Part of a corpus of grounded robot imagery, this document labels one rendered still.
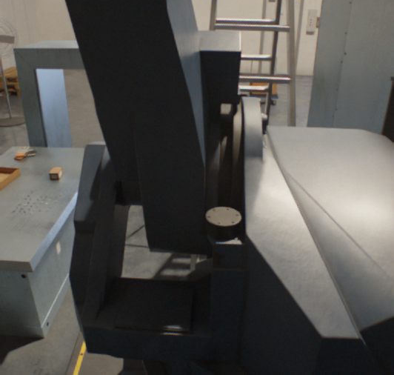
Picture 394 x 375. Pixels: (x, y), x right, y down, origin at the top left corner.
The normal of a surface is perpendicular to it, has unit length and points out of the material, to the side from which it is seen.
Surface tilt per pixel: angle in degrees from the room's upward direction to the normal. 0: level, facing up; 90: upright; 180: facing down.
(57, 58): 90
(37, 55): 90
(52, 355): 0
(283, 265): 25
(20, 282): 90
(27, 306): 90
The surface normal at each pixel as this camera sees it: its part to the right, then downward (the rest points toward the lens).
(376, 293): -0.52, -0.45
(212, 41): -0.01, -0.59
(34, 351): 0.01, -0.90
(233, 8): -0.10, 0.43
